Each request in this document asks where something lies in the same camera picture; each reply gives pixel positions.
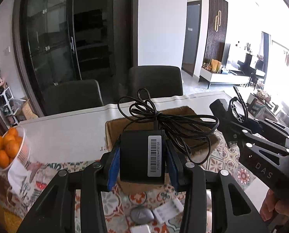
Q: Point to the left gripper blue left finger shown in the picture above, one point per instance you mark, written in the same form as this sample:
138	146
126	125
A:
54	209

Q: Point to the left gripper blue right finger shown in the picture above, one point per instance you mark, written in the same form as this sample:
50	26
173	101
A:
231	209

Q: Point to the black power adapter with cable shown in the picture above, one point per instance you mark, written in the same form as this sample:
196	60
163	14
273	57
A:
142	154

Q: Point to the white cube charger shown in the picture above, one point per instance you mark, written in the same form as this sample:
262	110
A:
140	229

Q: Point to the person right hand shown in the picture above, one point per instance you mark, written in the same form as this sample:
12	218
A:
271	204

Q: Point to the white battery charger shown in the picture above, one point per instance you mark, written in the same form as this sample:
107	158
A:
168	210

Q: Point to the floral fabric tissue cover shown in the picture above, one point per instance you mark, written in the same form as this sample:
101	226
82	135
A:
28	182

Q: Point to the brown cardboard box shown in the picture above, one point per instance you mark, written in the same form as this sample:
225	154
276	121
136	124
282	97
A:
159	130

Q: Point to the grey round tape measure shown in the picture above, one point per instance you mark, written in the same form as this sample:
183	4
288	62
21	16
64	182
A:
141	215

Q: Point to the patterned tile table runner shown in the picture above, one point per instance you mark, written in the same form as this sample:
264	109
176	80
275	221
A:
117	205

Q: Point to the white basket of oranges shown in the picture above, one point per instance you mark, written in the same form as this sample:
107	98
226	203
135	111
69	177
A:
14	145

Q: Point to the white tv console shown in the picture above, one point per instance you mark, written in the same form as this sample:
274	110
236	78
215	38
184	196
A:
222	79

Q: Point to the dark chair right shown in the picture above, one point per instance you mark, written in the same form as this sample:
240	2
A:
159	80

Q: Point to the dark chair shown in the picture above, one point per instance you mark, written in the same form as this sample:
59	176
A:
159	80
72	96

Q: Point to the dark chair left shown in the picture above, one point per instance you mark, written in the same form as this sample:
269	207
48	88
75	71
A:
72	96

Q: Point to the white shoe rack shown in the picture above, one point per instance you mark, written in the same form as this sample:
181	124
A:
8	108

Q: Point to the black glass cabinet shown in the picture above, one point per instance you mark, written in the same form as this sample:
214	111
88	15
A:
58	41

